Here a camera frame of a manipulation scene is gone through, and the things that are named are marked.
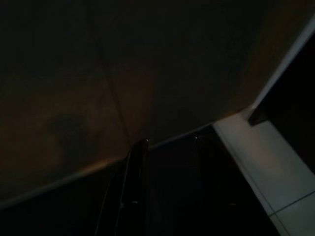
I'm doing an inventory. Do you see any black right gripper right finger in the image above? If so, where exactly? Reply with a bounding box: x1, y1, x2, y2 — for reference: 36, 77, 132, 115
193, 136, 261, 236

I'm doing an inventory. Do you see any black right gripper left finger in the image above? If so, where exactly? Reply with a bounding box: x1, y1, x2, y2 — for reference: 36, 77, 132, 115
94, 138, 150, 236

